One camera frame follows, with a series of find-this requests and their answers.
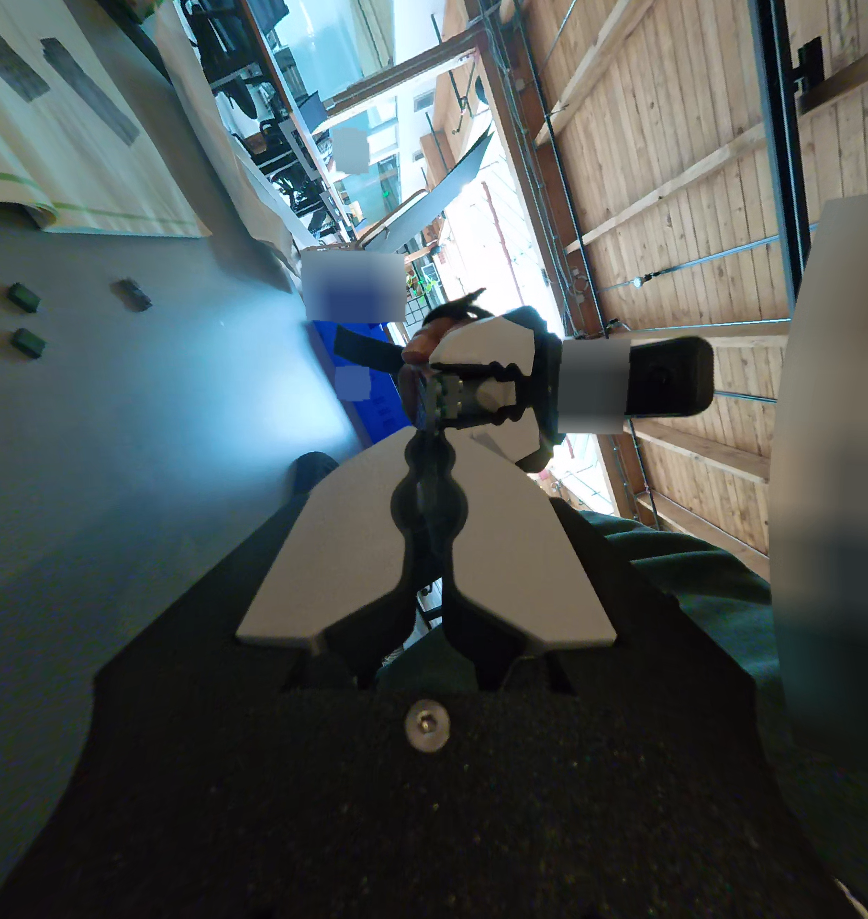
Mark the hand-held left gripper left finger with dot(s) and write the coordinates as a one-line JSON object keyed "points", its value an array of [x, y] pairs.
{"points": [[326, 553]]}

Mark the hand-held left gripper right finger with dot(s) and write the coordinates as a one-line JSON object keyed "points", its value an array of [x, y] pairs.
{"points": [[520, 560]]}

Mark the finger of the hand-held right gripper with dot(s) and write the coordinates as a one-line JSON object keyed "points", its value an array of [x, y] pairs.
{"points": [[513, 441], [491, 341]]}

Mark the grey desk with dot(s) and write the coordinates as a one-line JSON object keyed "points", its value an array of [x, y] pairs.
{"points": [[154, 467]]}

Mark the person's right hand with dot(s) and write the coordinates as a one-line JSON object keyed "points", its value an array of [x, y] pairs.
{"points": [[416, 359]]}

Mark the blue crate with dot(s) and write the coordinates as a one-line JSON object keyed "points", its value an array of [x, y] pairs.
{"points": [[380, 416]]}

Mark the person's green sweater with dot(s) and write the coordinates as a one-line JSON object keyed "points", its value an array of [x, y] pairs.
{"points": [[692, 574]]}

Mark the small dark brown brick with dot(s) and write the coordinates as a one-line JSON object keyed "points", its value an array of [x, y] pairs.
{"points": [[134, 294]]}

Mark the small dark green brick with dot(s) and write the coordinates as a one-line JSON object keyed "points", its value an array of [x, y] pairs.
{"points": [[23, 296], [28, 342]]}

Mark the open instruction booklet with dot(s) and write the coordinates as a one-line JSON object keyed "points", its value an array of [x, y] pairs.
{"points": [[82, 143]]}

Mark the black ceiling rail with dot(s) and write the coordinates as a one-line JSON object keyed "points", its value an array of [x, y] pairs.
{"points": [[775, 143]]}

